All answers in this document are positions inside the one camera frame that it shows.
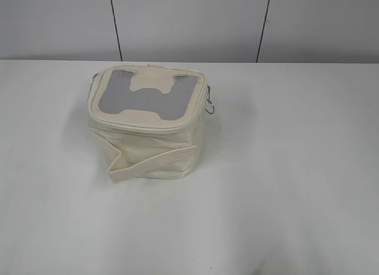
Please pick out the silver zipper pull with ring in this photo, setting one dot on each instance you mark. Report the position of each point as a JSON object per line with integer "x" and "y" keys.
{"x": 209, "y": 106}

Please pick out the cream bag with silver panel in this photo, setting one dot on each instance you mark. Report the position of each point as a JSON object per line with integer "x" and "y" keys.
{"x": 147, "y": 120}

